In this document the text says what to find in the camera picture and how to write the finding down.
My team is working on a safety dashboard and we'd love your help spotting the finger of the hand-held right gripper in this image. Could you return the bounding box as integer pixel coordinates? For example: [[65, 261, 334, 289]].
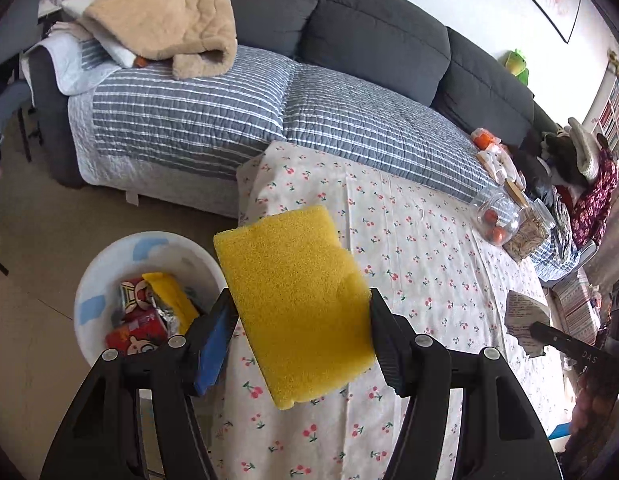
[[528, 321, 613, 376]]

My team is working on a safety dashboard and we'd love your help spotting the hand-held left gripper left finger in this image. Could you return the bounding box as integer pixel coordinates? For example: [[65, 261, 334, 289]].
[[40, 287, 240, 480]]

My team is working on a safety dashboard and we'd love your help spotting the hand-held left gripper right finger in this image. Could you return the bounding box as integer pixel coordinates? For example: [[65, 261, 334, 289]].
[[367, 287, 565, 480]]

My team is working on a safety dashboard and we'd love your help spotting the white tissue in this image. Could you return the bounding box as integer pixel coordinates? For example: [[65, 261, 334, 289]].
[[504, 290, 553, 358]]

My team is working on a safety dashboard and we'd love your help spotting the yellow snack bag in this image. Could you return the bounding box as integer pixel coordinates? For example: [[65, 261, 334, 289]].
[[142, 272, 200, 336]]

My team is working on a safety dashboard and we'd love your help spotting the red snack bag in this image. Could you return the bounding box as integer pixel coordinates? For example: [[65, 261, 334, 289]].
[[106, 307, 170, 356]]

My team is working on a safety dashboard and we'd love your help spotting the yellow sponge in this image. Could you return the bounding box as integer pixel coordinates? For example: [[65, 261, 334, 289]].
[[213, 205, 377, 411]]

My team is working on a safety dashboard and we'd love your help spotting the white plastic basin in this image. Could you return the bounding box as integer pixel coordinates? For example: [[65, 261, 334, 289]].
[[74, 231, 228, 376]]

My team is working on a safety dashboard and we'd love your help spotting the person's right hand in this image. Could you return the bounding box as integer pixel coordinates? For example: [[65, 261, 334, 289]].
[[572, 377, 619, 436]]

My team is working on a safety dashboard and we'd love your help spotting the striped fabric box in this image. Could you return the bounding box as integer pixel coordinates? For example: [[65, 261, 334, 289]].
[[552, 270, 603, 346]]

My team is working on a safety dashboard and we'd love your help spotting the cherry print tablecloth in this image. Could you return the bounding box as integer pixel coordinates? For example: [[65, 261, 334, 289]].
[[210, 141, 580, 480]]

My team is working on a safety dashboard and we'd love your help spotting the grey patterned cloth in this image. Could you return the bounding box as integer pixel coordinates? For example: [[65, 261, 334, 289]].
[[549, 195, 583, 261]]

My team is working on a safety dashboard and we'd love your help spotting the glass jar of biscuit sticks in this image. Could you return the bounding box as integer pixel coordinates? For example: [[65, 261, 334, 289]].
[[503, 199, 557, 262]]

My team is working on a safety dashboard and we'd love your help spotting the maroon floral cloth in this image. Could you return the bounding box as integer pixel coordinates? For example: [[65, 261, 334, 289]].
[[572, 150, 619, 248]]

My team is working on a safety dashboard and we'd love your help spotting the glass jar with bamboo lid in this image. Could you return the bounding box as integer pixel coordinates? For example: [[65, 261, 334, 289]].
[[468, 180, 531, 248]]

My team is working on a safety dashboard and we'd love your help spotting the black garment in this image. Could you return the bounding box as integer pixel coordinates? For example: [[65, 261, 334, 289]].
[[519, 132, 585, 201]]

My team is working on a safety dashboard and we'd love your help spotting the cream knit garment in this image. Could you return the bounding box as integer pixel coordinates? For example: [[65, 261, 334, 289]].
[[567, 117, 610, 181]]

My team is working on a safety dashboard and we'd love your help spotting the plastic bag of oranges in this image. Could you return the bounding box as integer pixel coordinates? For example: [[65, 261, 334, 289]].
[[470, 127, 525, 186]]

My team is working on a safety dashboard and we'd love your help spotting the bookshelf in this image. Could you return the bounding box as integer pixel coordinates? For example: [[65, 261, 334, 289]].
[[584, 55, 619, 161]]

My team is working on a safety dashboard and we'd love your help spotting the grey striped quilt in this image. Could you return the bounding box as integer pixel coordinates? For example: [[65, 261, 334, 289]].
[[67, 44, 585, 281]]

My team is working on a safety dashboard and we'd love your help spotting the green plush toy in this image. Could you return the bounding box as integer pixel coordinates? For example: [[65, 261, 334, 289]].
[[499, 49, 533, 85]]

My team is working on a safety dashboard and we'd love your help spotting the dark grey sofa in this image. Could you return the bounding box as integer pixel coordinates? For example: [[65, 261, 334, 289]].
[[20, 0, 560, 191]]

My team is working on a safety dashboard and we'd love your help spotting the white quilted blanket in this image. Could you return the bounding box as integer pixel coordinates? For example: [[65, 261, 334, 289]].
[[22, 35, 120, 96]]

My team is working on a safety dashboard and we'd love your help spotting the beige fleece blanket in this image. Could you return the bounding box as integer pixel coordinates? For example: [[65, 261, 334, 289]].
[[82, 0, 290, 80]]

